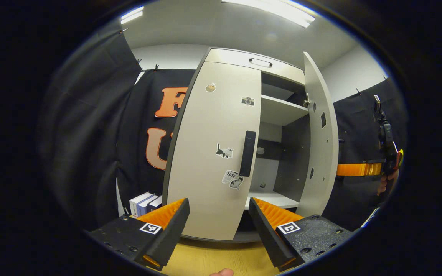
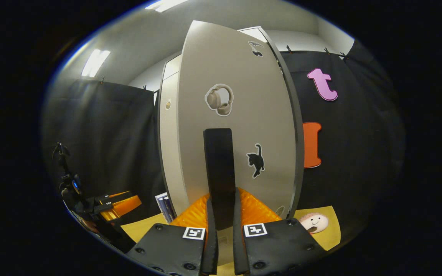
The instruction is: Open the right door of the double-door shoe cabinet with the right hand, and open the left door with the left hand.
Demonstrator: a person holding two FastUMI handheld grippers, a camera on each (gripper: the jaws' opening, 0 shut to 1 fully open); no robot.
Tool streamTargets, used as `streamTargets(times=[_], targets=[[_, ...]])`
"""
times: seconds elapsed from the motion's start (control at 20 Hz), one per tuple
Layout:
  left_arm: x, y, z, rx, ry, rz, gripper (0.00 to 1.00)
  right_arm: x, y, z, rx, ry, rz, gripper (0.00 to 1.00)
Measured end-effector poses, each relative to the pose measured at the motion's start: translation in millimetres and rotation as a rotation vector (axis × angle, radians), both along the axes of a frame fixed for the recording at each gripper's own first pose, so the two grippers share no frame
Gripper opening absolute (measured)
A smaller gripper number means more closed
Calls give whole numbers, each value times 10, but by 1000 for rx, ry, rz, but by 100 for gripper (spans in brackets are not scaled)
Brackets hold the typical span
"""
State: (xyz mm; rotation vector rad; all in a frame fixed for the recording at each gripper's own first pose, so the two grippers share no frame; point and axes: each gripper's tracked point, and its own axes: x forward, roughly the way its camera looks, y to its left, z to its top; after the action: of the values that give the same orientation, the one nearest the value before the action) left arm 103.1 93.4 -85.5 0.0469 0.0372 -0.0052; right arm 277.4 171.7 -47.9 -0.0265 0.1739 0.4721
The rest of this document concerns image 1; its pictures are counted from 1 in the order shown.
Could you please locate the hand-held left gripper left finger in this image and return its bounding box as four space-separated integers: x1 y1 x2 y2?
86 198 191 271

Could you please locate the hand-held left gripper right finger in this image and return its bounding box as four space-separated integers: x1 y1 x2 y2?
249 197 356 272

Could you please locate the beige cabinet door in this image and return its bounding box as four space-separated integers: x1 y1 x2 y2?
296 52 339 218
166 61 262 241

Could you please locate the beige double-door shoe cabinet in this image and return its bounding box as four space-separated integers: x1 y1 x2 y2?
162 47 312 243

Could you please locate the metal door hinge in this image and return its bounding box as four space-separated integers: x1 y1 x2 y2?
303 93 317 112

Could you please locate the white cabinet shelf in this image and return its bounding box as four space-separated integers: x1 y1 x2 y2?
261 94 310 127

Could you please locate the dark blue box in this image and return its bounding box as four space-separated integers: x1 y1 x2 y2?
147 195 163 213

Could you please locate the white blue box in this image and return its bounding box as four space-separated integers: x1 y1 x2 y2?
137 194 159 217

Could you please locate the white blue printed paper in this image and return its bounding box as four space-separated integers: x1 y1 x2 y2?
360 207 379 229

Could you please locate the black backdrop cloth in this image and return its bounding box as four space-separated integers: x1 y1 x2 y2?
37 23 409 230

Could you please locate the large ceiling light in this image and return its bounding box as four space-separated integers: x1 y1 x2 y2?
221 0 317 28

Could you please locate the small ceiling light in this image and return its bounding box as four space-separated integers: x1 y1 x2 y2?
120 6 145 25

